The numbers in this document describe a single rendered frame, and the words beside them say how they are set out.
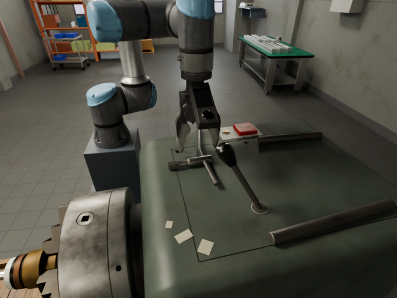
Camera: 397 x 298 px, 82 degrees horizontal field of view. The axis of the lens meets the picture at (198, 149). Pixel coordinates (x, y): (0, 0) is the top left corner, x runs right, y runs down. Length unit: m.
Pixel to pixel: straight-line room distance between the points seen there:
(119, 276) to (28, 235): 1.94
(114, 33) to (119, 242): 0.41
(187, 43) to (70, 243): 0.45
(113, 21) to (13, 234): 2.18
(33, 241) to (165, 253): 1.97
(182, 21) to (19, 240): 2.19
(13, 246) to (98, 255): 1.92
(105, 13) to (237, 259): 0.51
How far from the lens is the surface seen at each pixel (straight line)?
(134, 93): 0.97
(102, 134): 1.00
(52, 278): 0.66
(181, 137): 0.58
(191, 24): 0.50
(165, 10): 0.58
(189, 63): 0.51
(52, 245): 0.68
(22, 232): 2.48
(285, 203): 0.53
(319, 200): 0.57
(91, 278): 0.53
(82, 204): 0.59
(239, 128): 0.75
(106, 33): 0.54
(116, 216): 0.53
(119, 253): 0.51
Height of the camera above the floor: 1.62
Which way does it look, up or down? 34 degrees down
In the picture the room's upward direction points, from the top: straight up
